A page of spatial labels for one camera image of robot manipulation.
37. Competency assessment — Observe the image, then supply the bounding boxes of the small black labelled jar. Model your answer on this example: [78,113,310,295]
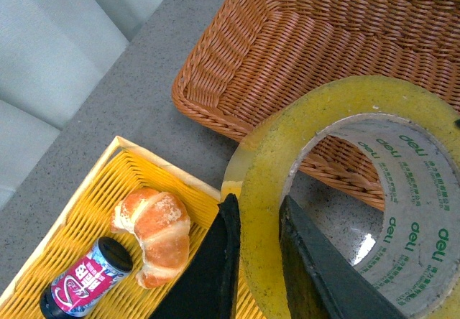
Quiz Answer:
[40,236,133,318]

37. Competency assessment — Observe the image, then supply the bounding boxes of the brown wicker basket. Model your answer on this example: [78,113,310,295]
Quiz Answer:
[171,0,460,212]

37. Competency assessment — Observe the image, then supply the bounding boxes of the toy croissant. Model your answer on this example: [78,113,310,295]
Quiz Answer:
[111,188,190,289]

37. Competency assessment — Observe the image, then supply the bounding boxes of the pale grey curtain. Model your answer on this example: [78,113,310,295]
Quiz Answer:
[1,0,163,204]

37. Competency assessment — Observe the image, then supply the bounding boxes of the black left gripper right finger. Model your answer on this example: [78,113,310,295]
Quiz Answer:
[279,195,405,319]

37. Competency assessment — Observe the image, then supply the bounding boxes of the yellow packing tape roll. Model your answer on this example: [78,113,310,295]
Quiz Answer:
[221,76,459,318]

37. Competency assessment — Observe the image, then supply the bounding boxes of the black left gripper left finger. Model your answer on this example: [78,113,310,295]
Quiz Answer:
[150,194,240,319]

